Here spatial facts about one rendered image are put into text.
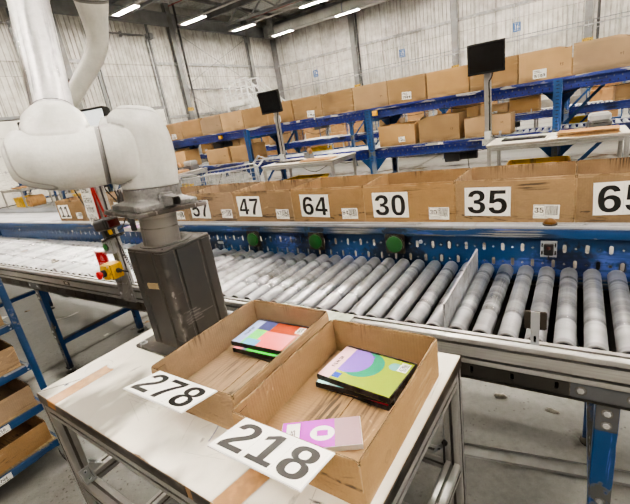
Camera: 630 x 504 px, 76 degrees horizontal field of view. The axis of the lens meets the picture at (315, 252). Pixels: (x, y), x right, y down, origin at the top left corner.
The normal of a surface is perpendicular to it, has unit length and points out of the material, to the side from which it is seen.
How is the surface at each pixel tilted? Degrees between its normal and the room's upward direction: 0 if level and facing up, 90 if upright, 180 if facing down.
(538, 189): 90
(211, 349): 89
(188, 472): 0
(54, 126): 60
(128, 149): 87
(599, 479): 90
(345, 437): 0
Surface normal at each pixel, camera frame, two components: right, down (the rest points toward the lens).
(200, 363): 0.83, 0.03
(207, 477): -0.15, -0.94
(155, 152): 0.64, 0.13
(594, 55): -0.53, 0.34
